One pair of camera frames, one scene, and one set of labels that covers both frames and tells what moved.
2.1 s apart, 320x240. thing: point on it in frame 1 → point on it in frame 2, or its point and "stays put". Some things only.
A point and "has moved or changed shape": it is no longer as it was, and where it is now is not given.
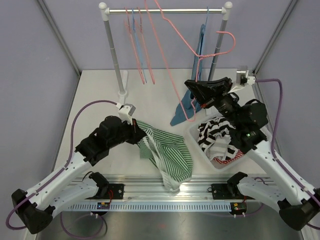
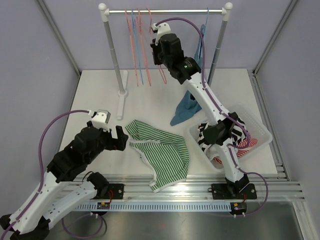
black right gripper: [216, 91] → [155, 49]
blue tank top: [186, 107] stays put
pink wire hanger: [145, 46] has moved or changed shape
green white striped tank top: [170, 155] has moved or changed shape
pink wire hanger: [199, 56] → [163, 77]
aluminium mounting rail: [150, 188] stays put
